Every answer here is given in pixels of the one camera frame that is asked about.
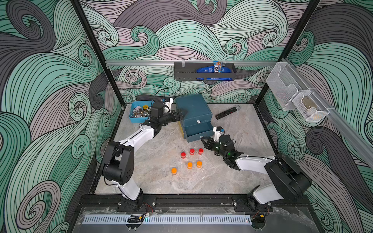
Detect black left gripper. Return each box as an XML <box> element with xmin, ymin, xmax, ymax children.
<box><xmin>158</xmin><ymin>110</ymin><xmax>187</xmax><ymax>127</ymax></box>

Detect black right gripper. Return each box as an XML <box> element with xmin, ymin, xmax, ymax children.
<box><xmin>203</xmin><ymin>135</ymin><xmax>228</xmax><ymax>159</ymax></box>

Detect teal drawer cabinet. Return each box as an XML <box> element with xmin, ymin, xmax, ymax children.
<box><xmin>175</xmin><ymin>94</ymin><xmax>214</xmax><ymax>143</ymax></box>

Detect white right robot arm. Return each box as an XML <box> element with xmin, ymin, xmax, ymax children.
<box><xmin>201</xmin><ymin>135</ymin><xmax>312</xmax><ymax>205</ymax></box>

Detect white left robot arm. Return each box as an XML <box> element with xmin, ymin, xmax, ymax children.
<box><xmin>99</xmin><ymin>102</ymin><xmax>187</xmax><ymax>202</ymax></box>

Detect blue plastic box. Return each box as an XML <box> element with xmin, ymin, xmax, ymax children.
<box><xmin>129</xmin><ymin>101</ymin><xmax>154</xmax><ymax>123</ymax></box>

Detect black cylindrical tool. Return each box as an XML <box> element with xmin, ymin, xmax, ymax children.
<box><xmin>215</xmin><ymin>105</ymin><xmax>241</xmax><ymax>120</ymax></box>

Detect blue snack bag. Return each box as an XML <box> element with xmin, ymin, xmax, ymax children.
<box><xmin>196</xmin><ymin>61</ymin><xmax>234</xmax><ymax>81</ymax></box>

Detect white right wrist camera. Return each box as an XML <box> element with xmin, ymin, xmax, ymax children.
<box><xmin>213</xmin><ymin>126</ymin><xmax>225</xmax><ymax>142</ymax></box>

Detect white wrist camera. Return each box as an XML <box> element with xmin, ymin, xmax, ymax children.
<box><xmin>162</xmin><ymin>97</ymin><xmax>173</xmax><ymax>113</ymax></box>
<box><xmin>213</xmin><ymin>126</ymin><xmax>225</xmax><ymax>142</ymax></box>

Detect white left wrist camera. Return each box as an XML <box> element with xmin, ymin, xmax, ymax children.
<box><xmin>162</xmin><ymin>97</ymin><xmax>173</xmax><ymax>113</ymax></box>

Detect black wall shelf basket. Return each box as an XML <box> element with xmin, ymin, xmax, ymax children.
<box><xmin>174</xmin><ymin>61</ymin><xmax>237</xmax><ymax>81</ymax></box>

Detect white perforated cable duct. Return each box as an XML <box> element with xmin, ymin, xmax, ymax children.
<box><xmin>82</xmin><ymin>214</ymin><xmax>252</xmax><ymax>225</ymax></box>

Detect aluminium wall rail back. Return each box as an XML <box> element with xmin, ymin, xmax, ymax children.
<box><xmin>105</xmin><ymin>59</ymin><xmax>277</xmax><ymax>67</ymax></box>

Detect aluminium wall rail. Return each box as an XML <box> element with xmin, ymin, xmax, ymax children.
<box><xmin>105</xmin><ymin>59</ymin><xmax>277</xmax><ymax>67</ymax></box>
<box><xmin>281</xmin><ymin>58</ymin><xmax>373</xmax><ymax>168</ymax></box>

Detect clear wall bin large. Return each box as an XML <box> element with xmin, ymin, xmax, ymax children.
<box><xmin>266</xmin><ymin>62</ymin><xmax>302</xmax><ymax>111</ymax></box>

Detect clear wall bin small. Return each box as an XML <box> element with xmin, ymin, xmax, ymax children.
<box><xmin>292</xmin><ymin>90</ymin><xmax>330</xmax><ymax>123</ymax></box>

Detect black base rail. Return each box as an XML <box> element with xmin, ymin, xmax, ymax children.
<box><xmin>78</xmin><ymin>194</ymin><xmax>310</xmax><ymax>212</ymax></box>

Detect black corner frame post right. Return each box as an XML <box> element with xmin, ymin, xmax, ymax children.
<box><xmin>254</xmin><ymin>0</ymin><xmax>321</xmax><ymax>104</ymax></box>

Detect black corner frame post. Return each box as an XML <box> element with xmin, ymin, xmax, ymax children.
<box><xmin>71</xmin><ymin>0</ymin><xmax>126</xmax><ymax>108</ymax></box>
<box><xmin>254</xmin><ymin>0</ymin><xmax>321</xmax><ymax>104</ymax></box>

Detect aluminium wall rail right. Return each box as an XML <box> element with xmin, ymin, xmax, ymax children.
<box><xmin>281</xmin><ymin>58</ymin><xmax>373</xmax><ymax>168</ymax></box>

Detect black corner frame post left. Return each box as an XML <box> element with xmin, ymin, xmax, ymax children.
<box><xmin>71</xmin><ymin>0</ymin><xmax>126</xmax><ymax>108</ymax></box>

